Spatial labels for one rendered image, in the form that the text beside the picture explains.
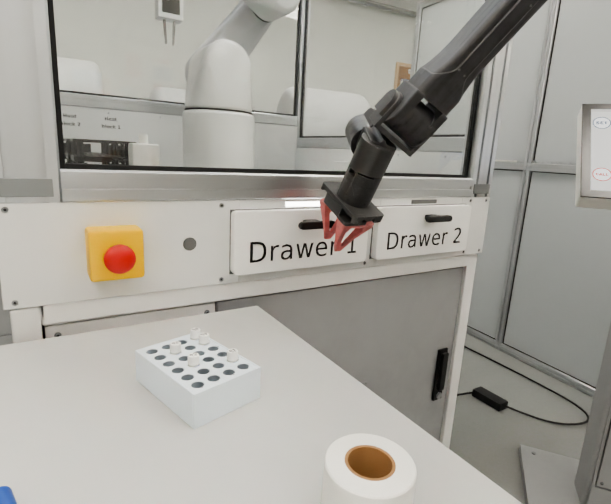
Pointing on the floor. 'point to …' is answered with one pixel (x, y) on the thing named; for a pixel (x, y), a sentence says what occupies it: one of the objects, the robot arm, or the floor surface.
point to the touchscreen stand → (603, 415)
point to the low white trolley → (99, 493)
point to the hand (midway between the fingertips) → (333, 241)
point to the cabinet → (325, 324)
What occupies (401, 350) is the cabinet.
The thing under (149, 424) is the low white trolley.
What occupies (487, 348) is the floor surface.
